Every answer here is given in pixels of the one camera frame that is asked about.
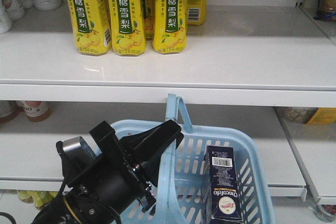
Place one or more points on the white store shelving unit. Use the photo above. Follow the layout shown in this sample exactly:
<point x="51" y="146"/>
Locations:
<point x="247" y="58"/>

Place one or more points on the yellow pear drink bottle middle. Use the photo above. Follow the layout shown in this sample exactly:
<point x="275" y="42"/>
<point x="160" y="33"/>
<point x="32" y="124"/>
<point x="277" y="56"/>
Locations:
<point x="127" y="27"/>

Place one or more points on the yellow pear drink bottle right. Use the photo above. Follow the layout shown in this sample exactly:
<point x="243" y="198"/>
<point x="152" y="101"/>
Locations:
<point x="170" y="26"/>

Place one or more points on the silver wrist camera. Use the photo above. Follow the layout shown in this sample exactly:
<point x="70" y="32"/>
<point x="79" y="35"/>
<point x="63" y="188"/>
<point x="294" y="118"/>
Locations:
<point x="76" y="149"/>

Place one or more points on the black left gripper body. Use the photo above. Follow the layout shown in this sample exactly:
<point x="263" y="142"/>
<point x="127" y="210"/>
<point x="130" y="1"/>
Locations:
<point x="106" y="186"/>

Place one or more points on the yellow pear drink bottle left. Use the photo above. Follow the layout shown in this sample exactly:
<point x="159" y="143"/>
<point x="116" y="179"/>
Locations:
<point x="90" y="21"/>

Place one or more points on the yellow pear drink bottle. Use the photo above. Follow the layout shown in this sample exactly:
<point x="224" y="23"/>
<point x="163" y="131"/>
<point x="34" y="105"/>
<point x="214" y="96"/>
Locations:
<point x="127" y="27"/>
<point x="90" y="21"/>
<point x="170" y="26"/>

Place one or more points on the light blue plastic basket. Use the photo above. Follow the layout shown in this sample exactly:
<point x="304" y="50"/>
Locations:
<point x="178" y="193"/>

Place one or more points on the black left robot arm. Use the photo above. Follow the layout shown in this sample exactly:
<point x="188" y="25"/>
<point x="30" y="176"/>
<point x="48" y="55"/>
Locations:
<point x="56" y="212"/>

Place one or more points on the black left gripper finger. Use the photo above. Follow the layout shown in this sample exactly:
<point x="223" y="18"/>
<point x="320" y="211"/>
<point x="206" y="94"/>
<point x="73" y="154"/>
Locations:
<point x="146" y="201"/>
<point x="144" y="150"/>

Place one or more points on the dark blue cookie box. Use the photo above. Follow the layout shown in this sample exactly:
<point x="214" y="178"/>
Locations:
<point x="219" y="191"/>

